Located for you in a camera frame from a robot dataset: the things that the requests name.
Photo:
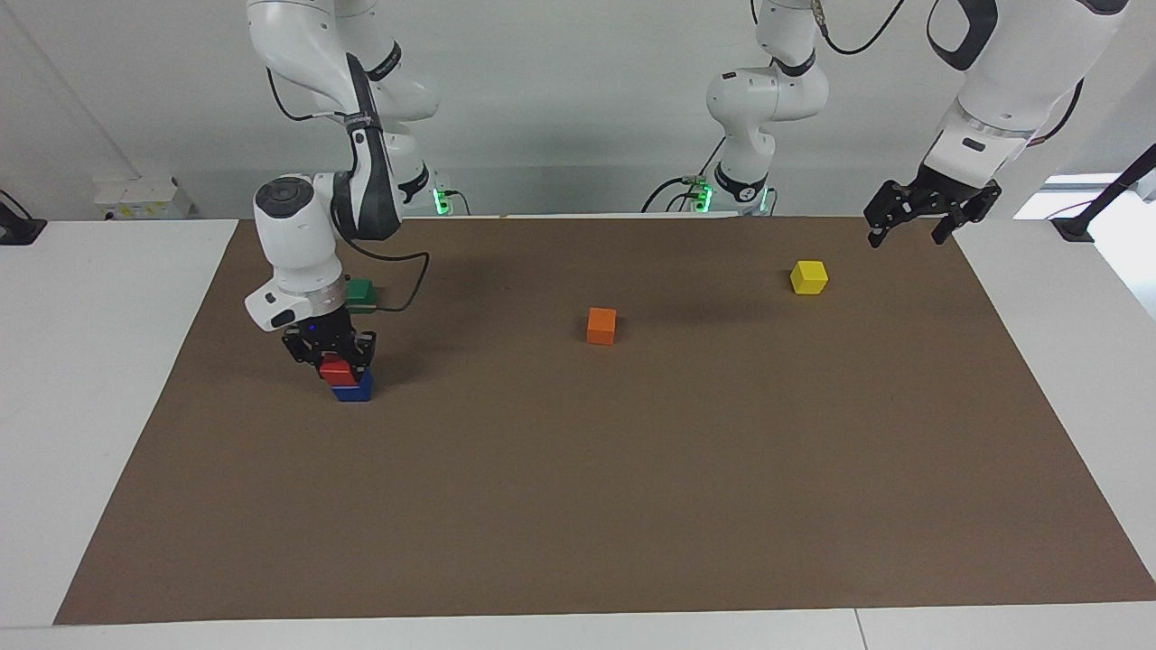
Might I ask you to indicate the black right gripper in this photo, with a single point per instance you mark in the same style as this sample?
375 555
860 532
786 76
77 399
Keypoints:
327 332

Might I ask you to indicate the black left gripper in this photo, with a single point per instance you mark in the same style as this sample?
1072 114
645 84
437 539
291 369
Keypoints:
948 191

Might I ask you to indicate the red wooden block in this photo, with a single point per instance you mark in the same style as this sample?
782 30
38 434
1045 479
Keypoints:
338 370

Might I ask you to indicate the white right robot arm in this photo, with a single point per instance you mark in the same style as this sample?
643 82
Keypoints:
302 244

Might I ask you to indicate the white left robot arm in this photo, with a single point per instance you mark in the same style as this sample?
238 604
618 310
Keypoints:
1020 63

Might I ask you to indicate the blue wooden block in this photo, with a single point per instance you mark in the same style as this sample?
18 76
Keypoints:
354 391

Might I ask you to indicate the green wooden block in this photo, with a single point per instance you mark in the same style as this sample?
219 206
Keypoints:
361 293

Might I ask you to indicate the yellow wooden block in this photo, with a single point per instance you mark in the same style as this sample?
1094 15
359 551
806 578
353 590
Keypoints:
809 277

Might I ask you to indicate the orange wooden block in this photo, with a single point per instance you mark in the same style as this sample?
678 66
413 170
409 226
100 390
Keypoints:
601 326

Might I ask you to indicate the white power strip box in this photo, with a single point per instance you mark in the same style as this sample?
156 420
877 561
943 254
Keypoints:
143 197

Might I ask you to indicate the brown table mat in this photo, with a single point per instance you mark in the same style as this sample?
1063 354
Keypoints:
632 469

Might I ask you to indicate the black table clamp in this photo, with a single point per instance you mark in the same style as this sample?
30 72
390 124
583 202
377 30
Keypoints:
18 226

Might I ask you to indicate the black camera stand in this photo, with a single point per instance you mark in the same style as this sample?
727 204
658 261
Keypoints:
1106 194

